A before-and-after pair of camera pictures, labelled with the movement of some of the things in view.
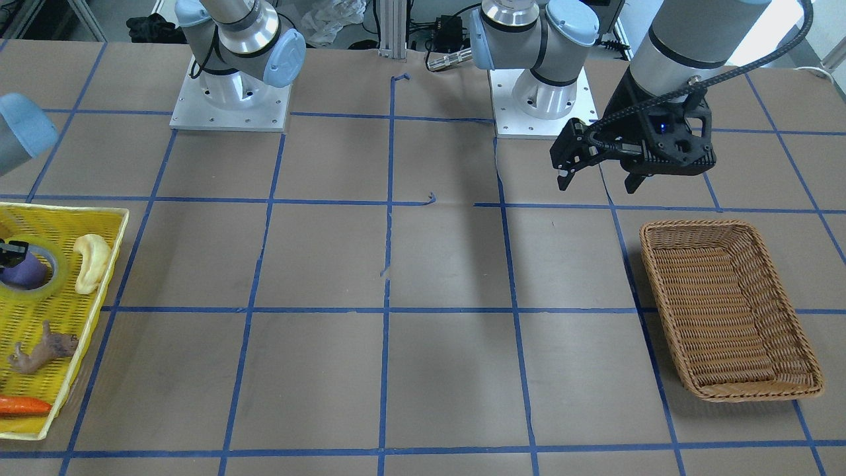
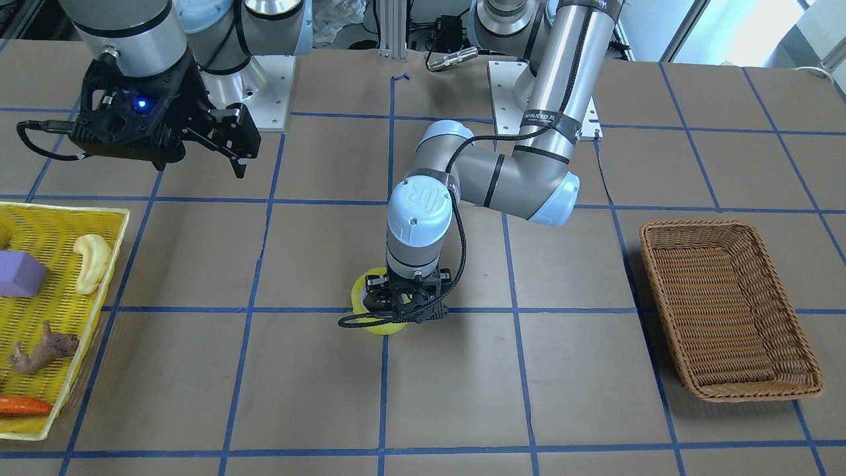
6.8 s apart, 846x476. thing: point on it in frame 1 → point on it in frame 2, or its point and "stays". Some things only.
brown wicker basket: [733, 330] stays
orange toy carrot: [16, 405] stays
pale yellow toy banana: [95, 250] stays
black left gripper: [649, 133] → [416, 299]
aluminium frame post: [392, 20] stays
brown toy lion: [54, 346] stays
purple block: [30, 274] stays
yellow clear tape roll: [48, 289] → [357, 300]
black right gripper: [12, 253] → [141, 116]
